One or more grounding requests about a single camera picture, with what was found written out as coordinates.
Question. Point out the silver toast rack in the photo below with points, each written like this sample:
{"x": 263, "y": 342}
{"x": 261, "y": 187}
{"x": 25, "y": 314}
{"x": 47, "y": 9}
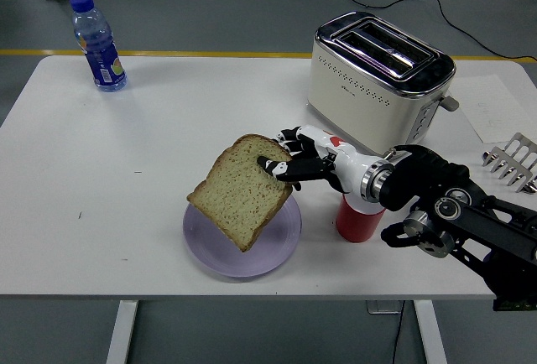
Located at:
{"x": 514, "y": 162}

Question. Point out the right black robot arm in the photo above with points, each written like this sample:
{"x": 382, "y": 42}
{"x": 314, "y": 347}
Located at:
{"x": 419, "y": 171}

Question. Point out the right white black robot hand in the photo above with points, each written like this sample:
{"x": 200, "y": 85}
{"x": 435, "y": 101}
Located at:
{"x": 344, "y": 162}

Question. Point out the black table control panel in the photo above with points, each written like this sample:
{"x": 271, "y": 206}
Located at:
{"x": 514, "y": 306}

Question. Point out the red mug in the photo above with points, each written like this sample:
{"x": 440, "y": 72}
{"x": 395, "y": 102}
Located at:
{"x": 356, "y": 225}

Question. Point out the clear bracket under table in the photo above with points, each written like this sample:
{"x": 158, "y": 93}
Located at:
{"x": 382, "y": 307}

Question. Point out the bread slice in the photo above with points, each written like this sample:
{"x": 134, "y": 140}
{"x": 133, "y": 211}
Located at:
{"x": 239, "y": 192}

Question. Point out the purple plate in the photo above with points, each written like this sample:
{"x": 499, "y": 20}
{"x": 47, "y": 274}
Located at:
{"x": 277, "y": 246}

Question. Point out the white table leg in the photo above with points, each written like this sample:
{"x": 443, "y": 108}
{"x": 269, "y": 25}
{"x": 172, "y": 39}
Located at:
{"x": 430, "y": 334}
{"x": 121, "y": 334}

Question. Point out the cream silver toaster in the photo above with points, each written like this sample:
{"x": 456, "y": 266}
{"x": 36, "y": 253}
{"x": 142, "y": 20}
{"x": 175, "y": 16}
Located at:
{"x": 361, "y": 108}

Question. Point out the blue capped water bottle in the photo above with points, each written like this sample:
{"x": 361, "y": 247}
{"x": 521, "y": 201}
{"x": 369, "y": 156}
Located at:
{"x": 102, "y": 58}

